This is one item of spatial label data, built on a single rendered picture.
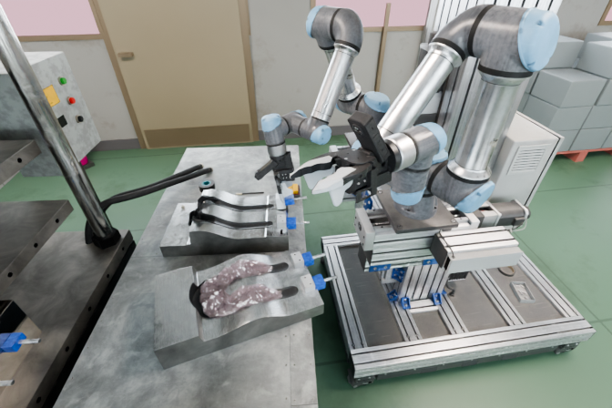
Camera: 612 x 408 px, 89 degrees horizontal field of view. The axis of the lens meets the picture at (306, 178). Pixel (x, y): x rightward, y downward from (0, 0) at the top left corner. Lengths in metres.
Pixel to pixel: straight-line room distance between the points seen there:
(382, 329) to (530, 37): 1.44
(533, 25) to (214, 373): 1.15
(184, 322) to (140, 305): 0.27
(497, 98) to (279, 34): 2.78
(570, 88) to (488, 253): 2.69
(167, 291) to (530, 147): 1.36
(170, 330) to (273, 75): 2.89
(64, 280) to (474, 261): 1.49
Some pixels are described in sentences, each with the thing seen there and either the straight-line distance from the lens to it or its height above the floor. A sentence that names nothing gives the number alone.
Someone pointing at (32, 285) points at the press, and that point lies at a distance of 1.58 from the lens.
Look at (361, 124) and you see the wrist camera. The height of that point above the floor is 1.54.
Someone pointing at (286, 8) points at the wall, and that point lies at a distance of 3.41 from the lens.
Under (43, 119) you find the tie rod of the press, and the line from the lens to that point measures 1.30.
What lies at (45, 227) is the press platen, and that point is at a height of 1.03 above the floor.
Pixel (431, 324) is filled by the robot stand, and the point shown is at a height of 0.21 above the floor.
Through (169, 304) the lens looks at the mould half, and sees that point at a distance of 1.10.
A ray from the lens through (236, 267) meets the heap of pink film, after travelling 1.11.
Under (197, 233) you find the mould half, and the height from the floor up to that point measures 0.92.
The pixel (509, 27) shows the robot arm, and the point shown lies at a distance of 0.84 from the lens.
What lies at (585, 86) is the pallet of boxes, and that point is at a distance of 3.87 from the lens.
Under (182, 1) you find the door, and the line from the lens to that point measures 3.40.
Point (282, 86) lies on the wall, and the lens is 3.57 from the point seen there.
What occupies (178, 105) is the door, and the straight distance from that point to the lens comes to 3.67.
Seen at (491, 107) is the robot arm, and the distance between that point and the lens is 0.89.
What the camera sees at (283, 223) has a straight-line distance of 1.25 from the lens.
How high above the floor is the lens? 1.77
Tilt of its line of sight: 35 degrees down
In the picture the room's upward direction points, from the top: straight up
